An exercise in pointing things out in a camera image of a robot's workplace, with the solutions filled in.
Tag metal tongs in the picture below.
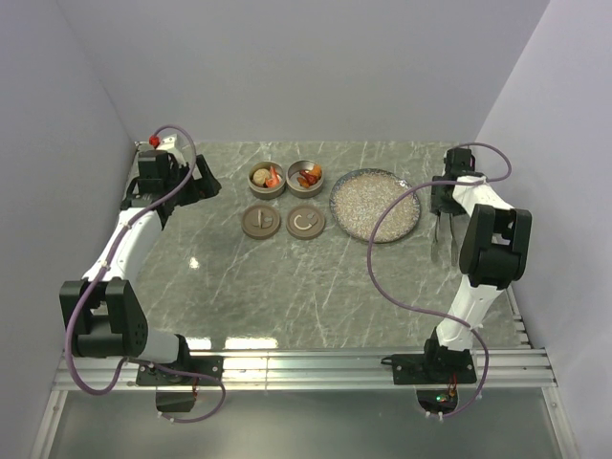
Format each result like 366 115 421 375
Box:
430 213 460 267

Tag beige steamed bun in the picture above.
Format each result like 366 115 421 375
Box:
252 168 273 188

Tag brown lid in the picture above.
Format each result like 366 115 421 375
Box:
241 204 281 240
286 205 326 240

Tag red shrimp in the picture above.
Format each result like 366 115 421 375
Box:
265 165 282 188

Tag brown glazed meat piece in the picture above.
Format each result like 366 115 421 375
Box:
297 177 310 188

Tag orange red meat piece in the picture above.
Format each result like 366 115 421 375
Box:
300 170 318 186

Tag orange fried nugget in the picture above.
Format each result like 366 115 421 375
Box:
309 164 322 179

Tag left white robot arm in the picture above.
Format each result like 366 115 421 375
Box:
59 150 221 384

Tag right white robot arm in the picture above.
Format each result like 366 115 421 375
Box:
421 143 533 383

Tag left steel lunch container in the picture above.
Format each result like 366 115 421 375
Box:
248 161 286 200

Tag steel lunch container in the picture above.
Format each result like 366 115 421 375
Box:
248 161 286 200
286 160 324 199

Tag right steel lunch container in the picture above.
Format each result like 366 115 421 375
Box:
286 160 324 199

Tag speckled ceramic plate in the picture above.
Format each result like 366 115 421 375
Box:
329 168 421 244

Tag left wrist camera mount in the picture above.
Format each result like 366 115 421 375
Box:
149 134 186 165

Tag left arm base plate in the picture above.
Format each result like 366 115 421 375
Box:
136 355 224 387

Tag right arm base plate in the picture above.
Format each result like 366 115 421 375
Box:
381 354 477 385

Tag aluminium rail frame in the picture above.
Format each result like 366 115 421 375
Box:
28 142 580 459

